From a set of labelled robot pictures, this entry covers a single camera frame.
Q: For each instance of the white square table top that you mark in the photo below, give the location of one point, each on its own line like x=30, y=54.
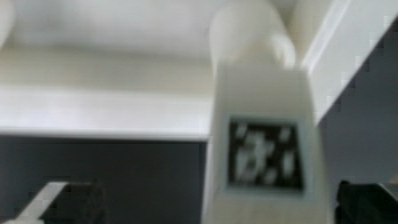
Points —
x=105, y=68

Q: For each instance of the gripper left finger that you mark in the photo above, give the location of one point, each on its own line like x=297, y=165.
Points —
x=66, y=204

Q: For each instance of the white right fence wall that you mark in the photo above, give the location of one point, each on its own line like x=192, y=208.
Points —
x=354, y=26

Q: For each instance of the white table leg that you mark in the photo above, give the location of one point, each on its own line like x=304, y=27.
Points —
x=265, y=183

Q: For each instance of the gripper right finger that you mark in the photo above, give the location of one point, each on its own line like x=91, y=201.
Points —
x=366, y=203

